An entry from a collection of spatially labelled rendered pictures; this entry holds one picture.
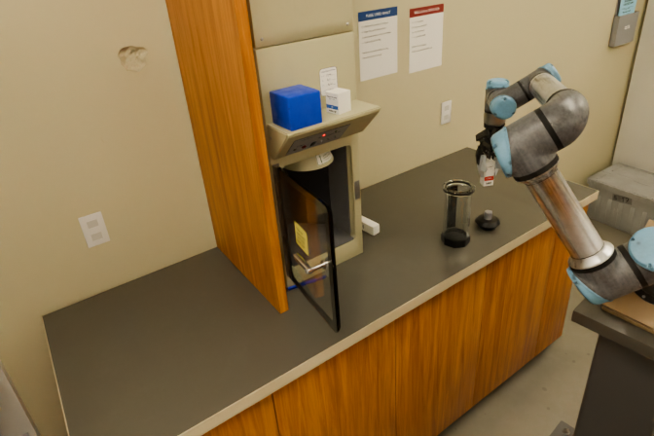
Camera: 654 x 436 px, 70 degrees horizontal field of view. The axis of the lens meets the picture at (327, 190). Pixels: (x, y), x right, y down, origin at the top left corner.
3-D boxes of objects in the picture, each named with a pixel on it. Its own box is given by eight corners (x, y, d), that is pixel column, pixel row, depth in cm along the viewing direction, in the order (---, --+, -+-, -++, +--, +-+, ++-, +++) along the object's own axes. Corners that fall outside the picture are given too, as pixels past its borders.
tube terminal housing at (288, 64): (252, 255, 174) (215, 40, 139) (324, 225, 190) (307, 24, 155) (287, 289, 155) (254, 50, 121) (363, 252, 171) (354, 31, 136)
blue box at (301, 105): (272, 123, 130) (268, 90, 126) (303, 115, 135) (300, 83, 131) (291, 131, 123) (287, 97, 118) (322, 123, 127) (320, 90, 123)
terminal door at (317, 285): (292, 277, 153) (277, 164, 134) (340, 334, 128) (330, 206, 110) (289, 278, 152) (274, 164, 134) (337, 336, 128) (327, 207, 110)
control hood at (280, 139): (269, 158, 134) (265, 124, 130) (358, 129, 150) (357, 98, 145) (290, 169, 126) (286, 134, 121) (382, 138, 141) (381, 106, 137)
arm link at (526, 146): (655, 295, 116) (542, 111, 109) (594, 318, 122) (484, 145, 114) (637, 272, 127) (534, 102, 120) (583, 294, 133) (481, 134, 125)
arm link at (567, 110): (593, 87, 104) (544, 54, 148) (544, 114, 108) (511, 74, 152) (616, 129, 107) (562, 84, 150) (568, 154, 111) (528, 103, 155)
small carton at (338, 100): (326, 112, 136) (325, 90, 133) (339, 107, 139) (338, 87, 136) (339, 115, 132) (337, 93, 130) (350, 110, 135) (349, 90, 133)
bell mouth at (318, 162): (270, 160, 157) (268, 144, 155) (313, 145, 166) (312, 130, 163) (298, 176, 144) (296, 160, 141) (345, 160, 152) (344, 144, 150)
